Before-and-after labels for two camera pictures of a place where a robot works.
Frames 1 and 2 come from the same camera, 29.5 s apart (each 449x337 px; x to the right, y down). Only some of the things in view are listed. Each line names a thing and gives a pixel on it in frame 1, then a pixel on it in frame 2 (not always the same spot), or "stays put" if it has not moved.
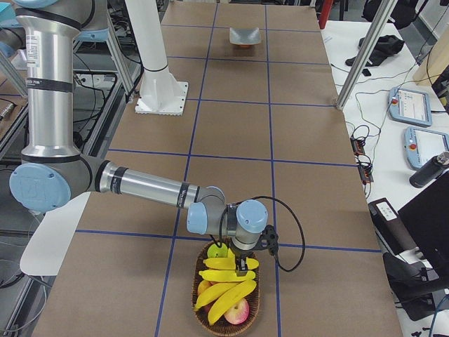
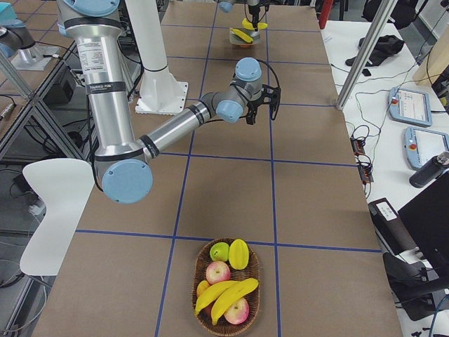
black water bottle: [427, 172] stays put
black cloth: [384, 46] stays put
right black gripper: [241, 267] -> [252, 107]
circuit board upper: [358, 144] stays put
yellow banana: [229, 263] -> [242, 36]
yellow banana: [224, 275] -> [250, 25]
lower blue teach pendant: [422, 144] stays put
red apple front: [238, 313] stays put
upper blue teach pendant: [409, 105] stays put
